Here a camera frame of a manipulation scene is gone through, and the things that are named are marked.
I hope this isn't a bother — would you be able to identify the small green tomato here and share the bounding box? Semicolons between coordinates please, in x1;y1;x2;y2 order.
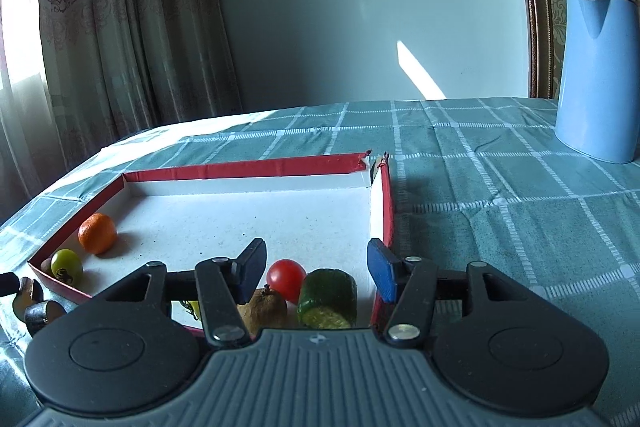
50;249;84;285

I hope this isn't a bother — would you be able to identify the red cherry tomato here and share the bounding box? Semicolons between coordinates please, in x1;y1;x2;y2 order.
267;259;306;305

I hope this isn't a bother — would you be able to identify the green cucumber piece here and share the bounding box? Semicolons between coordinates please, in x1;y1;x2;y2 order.
296;269;357;329

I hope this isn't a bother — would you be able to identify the orange mandarin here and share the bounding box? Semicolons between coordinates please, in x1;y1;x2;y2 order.
77;212;117;256

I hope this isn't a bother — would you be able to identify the dark sugarcane piece angled cut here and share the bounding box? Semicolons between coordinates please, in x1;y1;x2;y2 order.
12;277;43;322

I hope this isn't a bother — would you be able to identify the red cardboard tray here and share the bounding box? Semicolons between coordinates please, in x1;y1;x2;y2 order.
28;152;393;326

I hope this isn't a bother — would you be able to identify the teal checked tablecloth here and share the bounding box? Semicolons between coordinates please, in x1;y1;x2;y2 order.
1;98;639;426

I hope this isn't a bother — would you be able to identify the blue electric kettle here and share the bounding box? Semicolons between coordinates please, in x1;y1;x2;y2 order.
554;0;639;164

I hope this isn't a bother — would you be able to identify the patterned beige curtain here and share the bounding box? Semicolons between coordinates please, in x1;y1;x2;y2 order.
1;0;242;218

